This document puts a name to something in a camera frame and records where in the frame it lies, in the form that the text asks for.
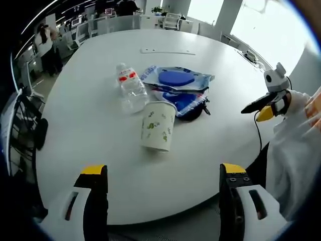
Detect white mesh office chair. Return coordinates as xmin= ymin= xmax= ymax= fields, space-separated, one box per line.
xmin=1 ymin=87 xmax=48 ymax=176

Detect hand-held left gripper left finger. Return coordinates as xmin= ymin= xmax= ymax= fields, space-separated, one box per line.
xmin=40 ymin=164 xmax=109 ymax=241

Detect white flat bar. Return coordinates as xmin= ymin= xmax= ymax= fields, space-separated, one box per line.
xmin=139 ymin=47 xmax=196 ymax=55

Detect white round table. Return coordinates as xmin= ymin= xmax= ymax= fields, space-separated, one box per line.
xmin=35 ymin=29 xmax=289 ymax=225

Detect green potted plant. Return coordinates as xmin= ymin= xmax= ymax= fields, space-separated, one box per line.
xmin=150 ymin=6 xmax=168 ymax=16

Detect black cable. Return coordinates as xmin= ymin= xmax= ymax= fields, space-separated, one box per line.
xmin=253 ymin=111 xmax=263 ymax=151

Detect clear plastic water bottle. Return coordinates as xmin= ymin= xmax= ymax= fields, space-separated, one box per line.
xmin=115 ymin=62 xmax=149 ymax=115

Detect white paper cup green print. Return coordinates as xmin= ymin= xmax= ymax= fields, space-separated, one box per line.
xmin=140 ymin=100 xmax=178 ymax=153

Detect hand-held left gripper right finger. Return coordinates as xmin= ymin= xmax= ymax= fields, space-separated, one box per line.
xmin=219 ymin=162 xmax=289 ymax=241

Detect blue white wet wipes pack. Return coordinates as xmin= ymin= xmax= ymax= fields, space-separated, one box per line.
xmin=140 ymin=65 xmax=215 ymax=91

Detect blue snack packets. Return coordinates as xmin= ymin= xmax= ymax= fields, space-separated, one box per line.
xmin=150 ymin=86 xmax=211 ymax=122

